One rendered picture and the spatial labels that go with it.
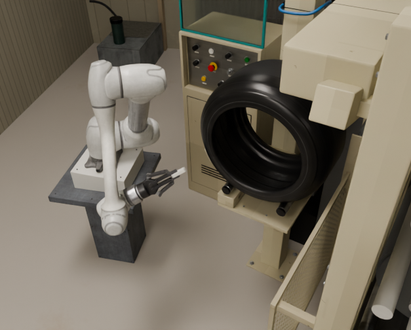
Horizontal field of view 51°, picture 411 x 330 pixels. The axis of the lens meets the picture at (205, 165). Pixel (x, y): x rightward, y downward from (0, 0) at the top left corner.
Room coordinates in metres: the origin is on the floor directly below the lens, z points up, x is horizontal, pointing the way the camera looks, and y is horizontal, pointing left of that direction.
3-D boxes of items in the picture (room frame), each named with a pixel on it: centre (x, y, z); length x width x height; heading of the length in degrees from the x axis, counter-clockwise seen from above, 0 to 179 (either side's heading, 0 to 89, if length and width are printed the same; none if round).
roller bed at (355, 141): (1.54, -0.75, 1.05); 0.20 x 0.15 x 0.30; 147
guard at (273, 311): (1.19, -0.46, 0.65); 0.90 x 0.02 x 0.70; 147
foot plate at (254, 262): (1.79, -0.43, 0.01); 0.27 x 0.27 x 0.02; 57
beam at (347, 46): (1.29, -0.49, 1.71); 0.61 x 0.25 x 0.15; 147
